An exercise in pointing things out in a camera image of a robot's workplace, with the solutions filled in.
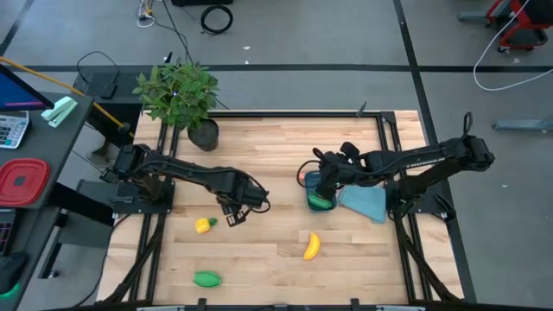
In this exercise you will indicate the computer monitor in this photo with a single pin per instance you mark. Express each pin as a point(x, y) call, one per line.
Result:
point(13, 93)

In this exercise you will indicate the red container lid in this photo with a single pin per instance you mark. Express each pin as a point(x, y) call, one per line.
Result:
point(21, 181)

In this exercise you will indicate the black case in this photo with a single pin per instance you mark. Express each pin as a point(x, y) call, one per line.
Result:
point(103, 86)

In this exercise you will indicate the grey metal bar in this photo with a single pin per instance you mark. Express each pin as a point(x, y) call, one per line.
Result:
point(523, 125)

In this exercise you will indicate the mint green stapler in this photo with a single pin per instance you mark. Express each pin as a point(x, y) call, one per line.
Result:
point(58, 111)

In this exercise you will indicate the black keyboard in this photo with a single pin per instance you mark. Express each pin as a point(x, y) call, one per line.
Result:
point(5, 231)

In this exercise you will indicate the teal plastic container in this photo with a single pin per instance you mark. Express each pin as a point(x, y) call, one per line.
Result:
point(309, 185)

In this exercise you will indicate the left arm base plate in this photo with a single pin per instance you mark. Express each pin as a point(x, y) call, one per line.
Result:
point(129, 203)

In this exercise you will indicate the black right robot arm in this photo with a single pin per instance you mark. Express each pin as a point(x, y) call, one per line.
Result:
point(415, 160)

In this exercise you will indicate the yellow toy corn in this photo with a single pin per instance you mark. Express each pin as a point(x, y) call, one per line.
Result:
point(203, 225)

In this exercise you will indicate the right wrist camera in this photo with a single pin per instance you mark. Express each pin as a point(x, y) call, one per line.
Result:
point(349, 150)

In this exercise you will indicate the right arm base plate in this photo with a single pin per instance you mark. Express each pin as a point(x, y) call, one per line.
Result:
point(432, 207)

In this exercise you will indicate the green toy pepper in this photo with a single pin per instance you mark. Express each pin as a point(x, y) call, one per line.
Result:
point(207, 279)

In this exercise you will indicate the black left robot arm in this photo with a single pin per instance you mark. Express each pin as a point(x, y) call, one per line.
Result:
point(190, 170)

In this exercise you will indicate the black plant pot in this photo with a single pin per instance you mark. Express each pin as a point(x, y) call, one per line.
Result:
point(205, 138)

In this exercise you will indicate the grey calculator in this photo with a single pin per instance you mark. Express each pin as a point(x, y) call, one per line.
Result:
point(10, 127)

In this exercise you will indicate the green leafy plant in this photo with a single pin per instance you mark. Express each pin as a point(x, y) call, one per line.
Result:
point(179, 93)

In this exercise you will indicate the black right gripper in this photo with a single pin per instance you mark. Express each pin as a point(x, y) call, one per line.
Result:
point(334, 170)

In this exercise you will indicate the black aluminium table frame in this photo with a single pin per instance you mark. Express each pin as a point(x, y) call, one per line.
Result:
point(281, 114)

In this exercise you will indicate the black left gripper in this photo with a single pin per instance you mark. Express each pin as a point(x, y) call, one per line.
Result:
point(244, 192)

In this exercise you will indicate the red and black cart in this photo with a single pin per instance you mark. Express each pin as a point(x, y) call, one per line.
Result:
point(520, 41)

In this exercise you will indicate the yellow toy banana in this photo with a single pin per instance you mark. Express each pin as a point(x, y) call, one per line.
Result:
point(312, 247)

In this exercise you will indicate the yellow pole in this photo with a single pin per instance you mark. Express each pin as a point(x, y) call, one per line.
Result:
point(65, 88)

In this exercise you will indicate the green toy vegetable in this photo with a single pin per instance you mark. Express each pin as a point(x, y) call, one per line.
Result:
point(319, 202)

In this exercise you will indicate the teal cloth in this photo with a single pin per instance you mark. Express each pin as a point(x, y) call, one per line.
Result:
point(365, 203)

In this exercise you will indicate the dark grey desk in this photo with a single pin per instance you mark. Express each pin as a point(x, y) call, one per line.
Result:
point(56, 147)

